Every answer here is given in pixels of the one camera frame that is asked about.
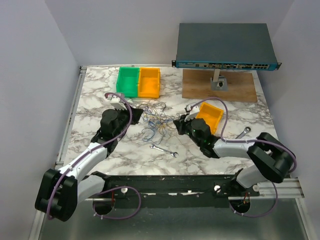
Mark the wooden base board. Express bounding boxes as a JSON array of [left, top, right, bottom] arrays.
[[182, 69, 258, 103]]

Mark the coloured wire bundle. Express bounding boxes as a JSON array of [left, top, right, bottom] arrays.
[[139, 101, 187, 147]]

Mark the small silver open-end wrench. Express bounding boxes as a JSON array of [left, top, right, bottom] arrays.
[[149, 144, 179, 158]]

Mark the black mounting rail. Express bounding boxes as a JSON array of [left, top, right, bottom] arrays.
[[78, 171, 259, 213]]

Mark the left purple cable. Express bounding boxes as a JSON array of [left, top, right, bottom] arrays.
[[46, 92, 142, 221]]

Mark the grey switch stand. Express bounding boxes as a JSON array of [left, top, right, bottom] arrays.
[[210, 69, 228, 92]]

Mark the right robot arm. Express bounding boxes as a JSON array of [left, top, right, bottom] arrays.
[[173, 115, 297, 196]]

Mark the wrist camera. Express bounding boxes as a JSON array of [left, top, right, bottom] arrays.
[[184, 104, 200, 122], [106, 94, 126, 111]]

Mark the orange plastic bin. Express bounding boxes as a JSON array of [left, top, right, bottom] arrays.
[[137, 67, 161, 99]]

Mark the green plastic bin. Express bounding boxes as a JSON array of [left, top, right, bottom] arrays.
[[116, 66, 140, 98]]

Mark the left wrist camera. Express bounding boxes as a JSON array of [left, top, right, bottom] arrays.
[[106, 94, 126, 111]]

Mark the loose yellow plastic bin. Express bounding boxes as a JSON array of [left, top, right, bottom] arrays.
[[196, 102, 224, 135]]

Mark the silver ratchet wrench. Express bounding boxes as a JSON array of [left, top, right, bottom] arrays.
[[235, 126, 252, 140]]

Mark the blue network switch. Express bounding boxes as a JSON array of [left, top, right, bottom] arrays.
[[171, 23, 282, 71]]

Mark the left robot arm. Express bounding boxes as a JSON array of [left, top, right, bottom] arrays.
[[35, 107, 144, 222]]

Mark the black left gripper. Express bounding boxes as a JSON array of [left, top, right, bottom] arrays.
[[113, 103, 143, 138]]

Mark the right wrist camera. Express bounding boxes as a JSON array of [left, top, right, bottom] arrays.
[[184, 104, 200, 122]]

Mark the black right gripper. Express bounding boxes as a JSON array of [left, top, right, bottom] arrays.
[[174, 113, 202, 147]]

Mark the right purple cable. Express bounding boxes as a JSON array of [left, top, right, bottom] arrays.
[[186, 96, 298, 218]]

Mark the purple cable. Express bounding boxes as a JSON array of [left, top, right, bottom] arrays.
[[46, 92, 142, 221], [186, 96, 298, 218]]

